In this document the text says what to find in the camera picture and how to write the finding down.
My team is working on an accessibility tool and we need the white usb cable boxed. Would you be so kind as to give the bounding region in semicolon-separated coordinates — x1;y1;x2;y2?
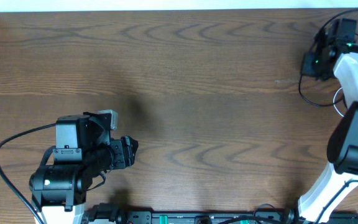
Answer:
332;86;346;118

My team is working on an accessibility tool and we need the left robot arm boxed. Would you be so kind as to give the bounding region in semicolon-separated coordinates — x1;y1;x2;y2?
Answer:
29;110;139;223

